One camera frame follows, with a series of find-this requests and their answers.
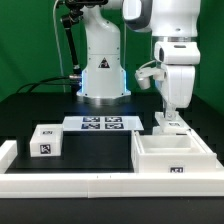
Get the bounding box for white cabinet door panel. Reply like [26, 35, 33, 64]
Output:
[152, 112, 190, 135]

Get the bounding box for white U-shaped fence frame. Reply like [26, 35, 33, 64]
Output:
[0, 140, 224, 198]

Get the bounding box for black cables on table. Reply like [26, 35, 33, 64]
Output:
[16, 75, 82, 94]

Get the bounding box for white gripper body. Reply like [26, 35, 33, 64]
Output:
[154, 41, 200, 108]

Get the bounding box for white cabinet top block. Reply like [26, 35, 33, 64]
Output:
[30, 124, 63, 157]

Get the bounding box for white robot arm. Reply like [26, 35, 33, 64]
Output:
[65, 0, 201, 120]

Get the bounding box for white cabinet body box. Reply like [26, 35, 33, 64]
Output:
[131, 131, 217, 173]

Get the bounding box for white marker base plate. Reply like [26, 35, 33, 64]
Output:
[63, 116, 143, 131]

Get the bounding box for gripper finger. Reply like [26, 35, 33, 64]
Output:
[165, 103, 177, 121]

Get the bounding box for grey thin cable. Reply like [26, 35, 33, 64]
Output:
[52, 0, 67, 93]

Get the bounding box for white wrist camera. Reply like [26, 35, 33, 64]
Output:
[135, 67, 164, 90]

